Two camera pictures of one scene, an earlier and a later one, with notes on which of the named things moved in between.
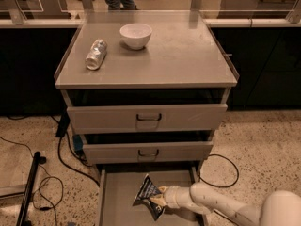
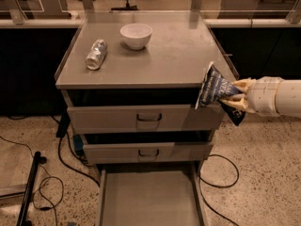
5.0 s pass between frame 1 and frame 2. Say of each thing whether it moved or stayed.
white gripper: moved
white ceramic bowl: stayed
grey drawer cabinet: stayed
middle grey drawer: stayed
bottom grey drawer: stayed
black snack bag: moved
